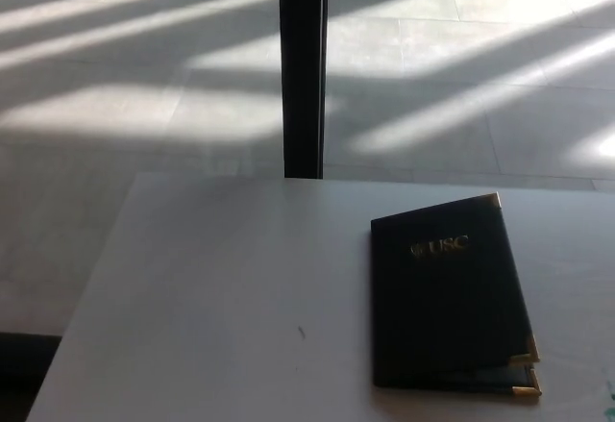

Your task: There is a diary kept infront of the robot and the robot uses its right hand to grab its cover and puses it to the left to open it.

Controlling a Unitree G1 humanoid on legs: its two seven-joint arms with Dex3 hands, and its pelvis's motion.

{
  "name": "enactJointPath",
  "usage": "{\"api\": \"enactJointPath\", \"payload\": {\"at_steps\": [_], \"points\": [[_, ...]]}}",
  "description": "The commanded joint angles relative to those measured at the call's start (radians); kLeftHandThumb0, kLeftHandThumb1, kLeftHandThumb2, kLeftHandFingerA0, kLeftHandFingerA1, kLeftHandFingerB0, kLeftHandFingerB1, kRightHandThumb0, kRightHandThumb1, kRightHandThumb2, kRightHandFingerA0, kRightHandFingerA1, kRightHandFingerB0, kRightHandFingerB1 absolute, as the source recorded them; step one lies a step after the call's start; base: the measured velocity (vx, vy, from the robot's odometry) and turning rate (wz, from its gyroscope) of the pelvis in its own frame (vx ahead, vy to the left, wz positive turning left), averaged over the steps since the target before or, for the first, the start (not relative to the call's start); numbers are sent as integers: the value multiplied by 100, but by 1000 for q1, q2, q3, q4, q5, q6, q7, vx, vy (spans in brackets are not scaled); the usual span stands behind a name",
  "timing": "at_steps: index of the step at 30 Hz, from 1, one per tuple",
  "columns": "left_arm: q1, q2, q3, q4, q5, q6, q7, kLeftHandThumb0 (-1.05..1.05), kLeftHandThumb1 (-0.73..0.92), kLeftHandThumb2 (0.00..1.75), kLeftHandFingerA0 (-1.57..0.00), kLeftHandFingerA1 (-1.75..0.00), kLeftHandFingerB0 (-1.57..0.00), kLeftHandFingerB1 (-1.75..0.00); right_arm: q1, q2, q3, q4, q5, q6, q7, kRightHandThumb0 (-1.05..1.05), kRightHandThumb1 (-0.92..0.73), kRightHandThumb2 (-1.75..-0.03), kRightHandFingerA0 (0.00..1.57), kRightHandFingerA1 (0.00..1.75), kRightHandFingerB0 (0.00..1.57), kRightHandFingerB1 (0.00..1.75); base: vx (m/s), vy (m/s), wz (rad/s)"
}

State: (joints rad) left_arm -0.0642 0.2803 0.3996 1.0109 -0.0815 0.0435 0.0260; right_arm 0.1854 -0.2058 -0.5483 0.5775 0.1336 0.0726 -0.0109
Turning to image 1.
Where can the black USC diary gold corners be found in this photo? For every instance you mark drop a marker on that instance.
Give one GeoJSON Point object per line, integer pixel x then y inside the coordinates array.
{"type": "Point", "coordinates": [442, 306]}

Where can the black vertical pillar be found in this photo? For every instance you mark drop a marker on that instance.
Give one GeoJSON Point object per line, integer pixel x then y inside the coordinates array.
{"type": "Point", "coordinates": [302, 71]}

